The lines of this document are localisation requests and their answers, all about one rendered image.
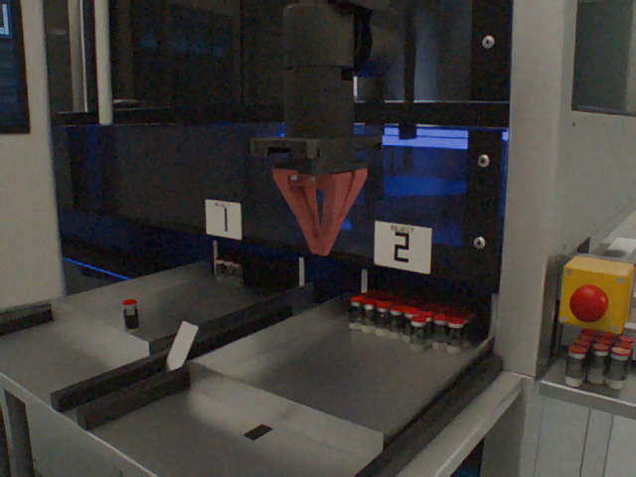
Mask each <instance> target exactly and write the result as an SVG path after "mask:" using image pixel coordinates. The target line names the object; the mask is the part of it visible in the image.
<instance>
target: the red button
mask: <svg viewBox="0 0 636 477"><path fill-rule="evenodd" d="M607 307H608V297H607V295H606V293H605V292H604V291H603V290H602V289H600V288H599V287H597V286H594V285H583V286H580V287H579V288H578V289H576V290H575V291H574V292H573V294H572V295H571V296H570V299H569V308H570V311H571V313H572V314H573V316H574V318H576V319H579V320H581V321H583V322H587V323H592V322H595V321H598V320H600V319H601V318H602V317H603V316H604V314H605V313H606V310H607Z"/></svg>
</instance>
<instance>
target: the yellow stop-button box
mask: <svg viewBox="0 0 636 477"><path fill-rule="evenodd" d="M635 277H636V261H634V260H627V259H621V258H613V257H607V256H600V255H594V254H586V253H580V252H579V253H577V254H576V255H575V256H574V257H573V258H572V259H571V261H569V262H568V263H567V264H566V265H565V266H564V268H563V276H562V286H561V296H560V306H559V315H558V321H559V323H560V324H564V325H569V326H578V327H582V328H586V329H591V330H595V331H600V332H604V333H606V332H608V333H612V334H621V331H622V329H623V327H624V326H625V324H626V322H627V321H628V319H629V317H630V314H631V307H632V300H633V292H634V285H635ZM583 285H594V286H597V287H599V288H600V289H602V290H603V291H604V292H605V293H606V295H607V297H608V307H607V310H606V313H605V314H604V316H603V317H602V318H601V319H600V320H598V321H595V322H592V323H587V322H583V321H581V320H579V319H576V318H574V316H573V314H572V313H571V311H570V308H569V299H570V296H571V295H572V294H573V292H574V291H575V290H576V289H578V288H579V287H580V286H583Z"/></svg>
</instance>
